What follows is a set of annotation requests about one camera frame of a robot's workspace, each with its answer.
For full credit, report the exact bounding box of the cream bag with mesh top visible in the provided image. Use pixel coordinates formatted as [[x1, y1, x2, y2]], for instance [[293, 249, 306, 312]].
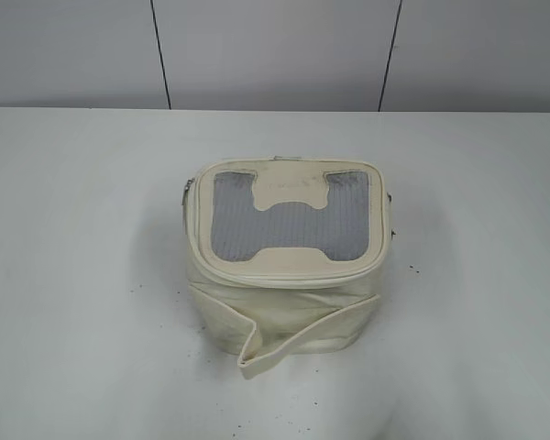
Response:
[[181, 157, 394, 379]]

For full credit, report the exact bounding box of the metal zipper pull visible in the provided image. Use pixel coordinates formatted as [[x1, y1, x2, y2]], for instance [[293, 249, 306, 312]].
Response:
[[181, 178, 195, 206]]

